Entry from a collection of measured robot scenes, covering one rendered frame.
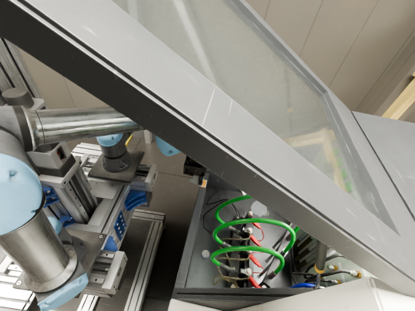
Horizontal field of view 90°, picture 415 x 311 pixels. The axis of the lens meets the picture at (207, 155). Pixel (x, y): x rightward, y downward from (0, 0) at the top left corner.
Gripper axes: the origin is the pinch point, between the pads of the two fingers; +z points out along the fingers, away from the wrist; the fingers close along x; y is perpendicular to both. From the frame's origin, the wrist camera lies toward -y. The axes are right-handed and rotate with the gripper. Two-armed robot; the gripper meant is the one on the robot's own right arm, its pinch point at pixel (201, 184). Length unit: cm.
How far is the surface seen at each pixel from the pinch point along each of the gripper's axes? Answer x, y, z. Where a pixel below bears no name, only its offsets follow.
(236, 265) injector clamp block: 19.7, -21.5, 24.1
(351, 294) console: 38, -33, -28
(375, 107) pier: -148, -144, 20
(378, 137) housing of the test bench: -17, -60, -28
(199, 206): -6.1, -0.7, 27.1
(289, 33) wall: -158, -44, -26
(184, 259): 21.2, 0.7, 27.1
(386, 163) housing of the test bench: -2, -57, -28
